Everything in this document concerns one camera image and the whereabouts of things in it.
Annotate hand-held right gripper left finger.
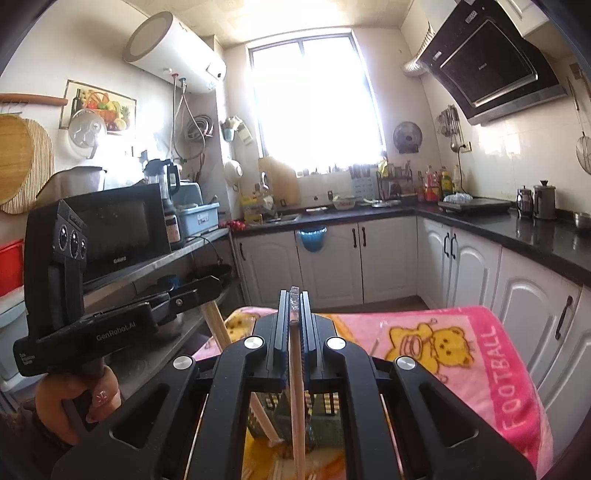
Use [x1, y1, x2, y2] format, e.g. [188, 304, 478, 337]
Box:
[51, 290, 293, 480]

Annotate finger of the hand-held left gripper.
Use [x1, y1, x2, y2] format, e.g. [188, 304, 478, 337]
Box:
[134, 275, 223, 326]

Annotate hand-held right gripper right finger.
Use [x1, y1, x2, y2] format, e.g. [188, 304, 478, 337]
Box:
[299, 291, 539, 480]

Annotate bamboo chopstick pair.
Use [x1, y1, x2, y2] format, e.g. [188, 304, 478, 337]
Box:
[287, 286, 308, 480]
[201, 298, 284, 446]

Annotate grey-green plastic utensil holder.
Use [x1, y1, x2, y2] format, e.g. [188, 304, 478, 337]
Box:
[247, 392, 345, 450]

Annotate person's left forearm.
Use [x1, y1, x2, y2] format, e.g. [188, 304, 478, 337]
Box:
[0, 411, 65, 480]

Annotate bunch of hanging small utensils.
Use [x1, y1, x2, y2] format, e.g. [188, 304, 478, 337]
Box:
[436, 104, 462, 153]

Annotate person's left hand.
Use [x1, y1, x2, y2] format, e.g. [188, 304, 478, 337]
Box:
[34, 364, 122, 446]

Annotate red plastic container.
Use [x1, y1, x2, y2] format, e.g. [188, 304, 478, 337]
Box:
[0, 239, 25, 298]

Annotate stainless steel shelf rack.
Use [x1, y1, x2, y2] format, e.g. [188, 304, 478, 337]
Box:
[83, 228, 241, 402]

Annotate white plastic bin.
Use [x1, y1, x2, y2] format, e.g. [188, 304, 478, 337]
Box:
[0, 288, 33, 393]

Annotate blue plastic dish crate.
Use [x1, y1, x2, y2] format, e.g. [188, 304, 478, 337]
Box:
[178, 182, 220, 236]

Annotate blue hanging bin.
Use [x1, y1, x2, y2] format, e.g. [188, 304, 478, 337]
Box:
[295, 224, 328, 254]

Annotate black microwave oven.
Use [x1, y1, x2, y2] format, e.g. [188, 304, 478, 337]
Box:
[60, 183, 172, 283]

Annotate white base cabinets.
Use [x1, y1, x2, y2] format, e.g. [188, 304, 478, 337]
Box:
[231, 216, 591, 416]

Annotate brown covered appliance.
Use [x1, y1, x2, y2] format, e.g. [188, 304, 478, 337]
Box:
[37, 167, 108, 208]

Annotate striped wooden cutting board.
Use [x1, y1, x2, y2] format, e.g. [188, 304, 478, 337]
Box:
[0, 119, 55, 215]

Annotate large beige jug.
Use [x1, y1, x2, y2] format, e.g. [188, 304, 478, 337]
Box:
[257, 156, 300, 207]

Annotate round bamboo board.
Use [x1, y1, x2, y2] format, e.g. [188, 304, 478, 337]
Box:
[0, 113, 35, 206]

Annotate blue knife rack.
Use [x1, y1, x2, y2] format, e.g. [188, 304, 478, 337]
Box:
[350, 165, 380, 199]

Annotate glass pot lid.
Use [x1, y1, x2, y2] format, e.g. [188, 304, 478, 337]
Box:
[68, 108, 108, 160]

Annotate pink printed blanket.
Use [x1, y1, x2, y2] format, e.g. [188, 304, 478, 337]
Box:
[191, 305, 552, 480]

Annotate wooden rolling pin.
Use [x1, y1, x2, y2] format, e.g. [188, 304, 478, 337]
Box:
[0, 92, 68, 107]

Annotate black induction cooktop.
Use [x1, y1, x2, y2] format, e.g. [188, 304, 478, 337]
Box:
[438, 196, 514, 215]

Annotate kitchen window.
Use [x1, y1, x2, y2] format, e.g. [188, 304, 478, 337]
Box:
[249, 34, 386, 172]

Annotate white water heater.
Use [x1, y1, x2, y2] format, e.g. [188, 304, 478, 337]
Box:
[122, 11, 228, 95]

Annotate small steel coffee press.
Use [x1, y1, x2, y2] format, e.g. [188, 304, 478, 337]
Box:
[516, 185, 534, 219]

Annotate black countertop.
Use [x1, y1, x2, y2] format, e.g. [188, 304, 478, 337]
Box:
[228, 203, 591, 289]

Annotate black range hood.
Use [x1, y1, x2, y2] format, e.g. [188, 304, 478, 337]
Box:
[416, 0, 568, 126]

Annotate wall-mounted plastic holder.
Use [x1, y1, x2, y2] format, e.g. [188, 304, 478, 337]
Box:
[221, 115, 254, 146]

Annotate coiled grey hose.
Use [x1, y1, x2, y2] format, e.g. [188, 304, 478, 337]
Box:
[186, 114, 216, 140]

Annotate black wire spice rack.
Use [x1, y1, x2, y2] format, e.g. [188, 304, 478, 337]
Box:
[376, 161, 414, 200]

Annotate fruit wall poster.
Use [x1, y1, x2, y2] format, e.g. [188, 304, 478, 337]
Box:
[60, 79, 138, 136]

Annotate small grey wall fan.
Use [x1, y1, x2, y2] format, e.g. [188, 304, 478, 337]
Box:
[392, 121, 423, 154]

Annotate aluminium exhaust duct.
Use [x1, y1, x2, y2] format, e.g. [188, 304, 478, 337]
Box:
[403, 25, 437, 78]

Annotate wire mesh skimmer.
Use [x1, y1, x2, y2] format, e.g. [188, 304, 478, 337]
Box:
[567, 76, 591, 175]

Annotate white wall cabinets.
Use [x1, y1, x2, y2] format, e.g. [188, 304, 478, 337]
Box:
[501, 0, 555, 38]

